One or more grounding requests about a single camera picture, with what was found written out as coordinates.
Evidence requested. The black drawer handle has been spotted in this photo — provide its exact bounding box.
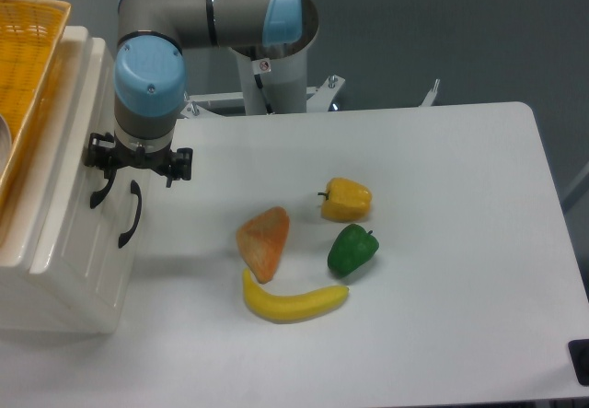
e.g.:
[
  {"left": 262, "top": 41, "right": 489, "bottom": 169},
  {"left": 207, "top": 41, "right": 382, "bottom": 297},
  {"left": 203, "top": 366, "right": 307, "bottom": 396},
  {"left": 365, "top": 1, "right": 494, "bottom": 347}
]
[
  {"left": 89, "top": 174, "right": 115, "bottom": 209},
  {"left": 118, "top": 180, "right": 143, "bottom": 249}
]

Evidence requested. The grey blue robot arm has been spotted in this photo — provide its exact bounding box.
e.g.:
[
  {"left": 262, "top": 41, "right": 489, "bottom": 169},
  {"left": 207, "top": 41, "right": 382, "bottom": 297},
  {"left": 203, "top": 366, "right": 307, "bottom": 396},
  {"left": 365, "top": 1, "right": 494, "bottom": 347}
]
[{"left": 84, "top": 0, "right": 303, "bottom": 207}]

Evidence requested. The white drawer cabinet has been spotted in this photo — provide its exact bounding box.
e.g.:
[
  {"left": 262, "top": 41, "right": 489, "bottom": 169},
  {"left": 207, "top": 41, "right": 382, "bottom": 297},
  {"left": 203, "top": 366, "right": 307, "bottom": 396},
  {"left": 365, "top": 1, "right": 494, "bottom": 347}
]
[{"left": 1, "top": 27, "right": 149, "bottom": 332}]

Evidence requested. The green bell pepper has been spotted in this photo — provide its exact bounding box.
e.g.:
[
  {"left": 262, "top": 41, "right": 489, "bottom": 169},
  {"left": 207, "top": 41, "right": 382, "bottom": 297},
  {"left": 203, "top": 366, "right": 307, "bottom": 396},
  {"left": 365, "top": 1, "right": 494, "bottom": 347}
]
[{"left": 327, "top": 224, "right": 380, "bottom": 277}]

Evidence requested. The black bottom drawer handle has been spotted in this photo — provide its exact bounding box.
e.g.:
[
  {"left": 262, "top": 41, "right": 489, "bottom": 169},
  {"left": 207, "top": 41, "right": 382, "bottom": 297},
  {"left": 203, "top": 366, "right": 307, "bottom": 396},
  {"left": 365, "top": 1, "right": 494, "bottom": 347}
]
[{"left": 118, "top": 180, "right": 143, "bottom": 249}]

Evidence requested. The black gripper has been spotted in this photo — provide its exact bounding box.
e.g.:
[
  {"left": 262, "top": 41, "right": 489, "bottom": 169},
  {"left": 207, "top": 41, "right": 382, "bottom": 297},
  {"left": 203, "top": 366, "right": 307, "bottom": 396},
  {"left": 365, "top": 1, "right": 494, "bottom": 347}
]
[{"left": 83, "top": 132, "right": 193, "bottom": 194}]

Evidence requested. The orange toast sandwich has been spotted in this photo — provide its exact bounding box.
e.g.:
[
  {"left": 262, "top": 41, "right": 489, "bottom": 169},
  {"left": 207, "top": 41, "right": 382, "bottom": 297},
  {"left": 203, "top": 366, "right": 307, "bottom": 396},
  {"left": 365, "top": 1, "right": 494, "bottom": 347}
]
[{"left": 236, "top": 206, "right": 290, "bottom": 284}]

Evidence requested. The black object at table edge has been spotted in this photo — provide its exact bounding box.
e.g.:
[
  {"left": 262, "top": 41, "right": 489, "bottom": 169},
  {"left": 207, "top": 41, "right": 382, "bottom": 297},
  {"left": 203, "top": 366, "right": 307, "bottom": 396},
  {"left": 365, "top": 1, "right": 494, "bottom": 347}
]
[{"left": 568, "top": 339, "right": 589, "bottom": 387}]

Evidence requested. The white metal base frame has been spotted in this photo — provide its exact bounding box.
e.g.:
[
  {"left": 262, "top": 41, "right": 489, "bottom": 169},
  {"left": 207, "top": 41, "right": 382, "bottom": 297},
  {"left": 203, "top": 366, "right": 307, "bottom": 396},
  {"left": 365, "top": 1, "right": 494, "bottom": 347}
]
[{"left": 179, "top": 75, "right": 442, "bottom": 121}]

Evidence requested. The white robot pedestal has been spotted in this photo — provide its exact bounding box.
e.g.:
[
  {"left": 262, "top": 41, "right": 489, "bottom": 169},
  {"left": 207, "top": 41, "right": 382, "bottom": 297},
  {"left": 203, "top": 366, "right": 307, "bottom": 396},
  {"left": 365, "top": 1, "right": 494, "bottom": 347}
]
[{"left": 231, "top": 0, "right": 319, "bottom": 115}]

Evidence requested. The black top drawer handle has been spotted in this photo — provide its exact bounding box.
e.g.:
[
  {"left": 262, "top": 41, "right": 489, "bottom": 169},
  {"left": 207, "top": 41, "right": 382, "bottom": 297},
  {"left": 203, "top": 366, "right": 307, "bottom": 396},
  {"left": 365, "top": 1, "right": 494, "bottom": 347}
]
[{"left": 89, "top": 174, "right": 115, "bottom": 209}]

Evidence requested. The yellow woven basket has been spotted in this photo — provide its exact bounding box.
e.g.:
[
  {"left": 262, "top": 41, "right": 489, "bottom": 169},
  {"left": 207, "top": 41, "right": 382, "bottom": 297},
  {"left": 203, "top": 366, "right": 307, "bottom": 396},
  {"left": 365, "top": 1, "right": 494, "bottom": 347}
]
[{"left": 1, "top": 0, "right": 72, "bottom": 204}]

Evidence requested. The yellow bell pepper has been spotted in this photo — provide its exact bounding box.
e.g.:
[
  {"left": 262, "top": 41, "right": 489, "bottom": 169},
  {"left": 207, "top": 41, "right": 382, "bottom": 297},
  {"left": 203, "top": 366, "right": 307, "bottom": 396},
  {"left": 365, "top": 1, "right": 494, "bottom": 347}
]
[{"left": 318, "top": 178, "right": 373, "bottom": 222}]

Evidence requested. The white drawer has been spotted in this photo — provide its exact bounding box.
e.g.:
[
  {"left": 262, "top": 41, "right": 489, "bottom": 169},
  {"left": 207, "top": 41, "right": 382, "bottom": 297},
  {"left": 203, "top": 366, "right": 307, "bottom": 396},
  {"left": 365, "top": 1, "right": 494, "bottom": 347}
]
[
  {"left": 30, "top": 38, "right": 137, "bottom": 286},
  {"left": 39, "top": 167, "right": 149, "bottom": 333}
]

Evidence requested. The yellow banana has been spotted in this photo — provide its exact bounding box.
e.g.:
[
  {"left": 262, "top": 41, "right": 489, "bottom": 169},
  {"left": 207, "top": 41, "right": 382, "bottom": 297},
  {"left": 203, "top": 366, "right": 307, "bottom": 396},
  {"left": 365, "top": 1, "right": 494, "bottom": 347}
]
[{"left": 241, "top": 269, "right": 349, "bottom": 323}]

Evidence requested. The black cable on pedestal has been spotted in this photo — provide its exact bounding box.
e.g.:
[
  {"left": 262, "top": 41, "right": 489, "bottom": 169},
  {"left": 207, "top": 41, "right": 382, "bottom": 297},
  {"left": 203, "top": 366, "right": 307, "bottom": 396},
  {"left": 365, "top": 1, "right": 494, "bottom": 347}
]
[{"left": 250, "top": 46, "right": 276, "bottom": 116}]

